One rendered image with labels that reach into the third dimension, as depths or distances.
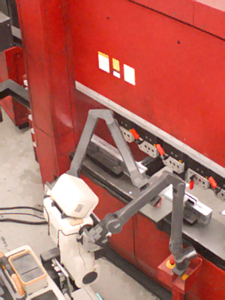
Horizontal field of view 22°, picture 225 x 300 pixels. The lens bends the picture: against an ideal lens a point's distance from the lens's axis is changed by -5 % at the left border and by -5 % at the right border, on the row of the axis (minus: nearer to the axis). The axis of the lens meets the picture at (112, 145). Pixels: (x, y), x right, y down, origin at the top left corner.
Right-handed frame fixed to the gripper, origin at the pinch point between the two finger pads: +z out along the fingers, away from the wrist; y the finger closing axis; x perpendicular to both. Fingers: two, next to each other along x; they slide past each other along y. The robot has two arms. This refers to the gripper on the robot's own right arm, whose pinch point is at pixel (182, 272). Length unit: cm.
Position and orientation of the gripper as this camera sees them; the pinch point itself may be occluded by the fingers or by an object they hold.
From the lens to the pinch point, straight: 341.1
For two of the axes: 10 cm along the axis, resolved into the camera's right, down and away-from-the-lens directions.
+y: 6.3, -6.8, 3.8
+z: 2.1, 6.2, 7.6
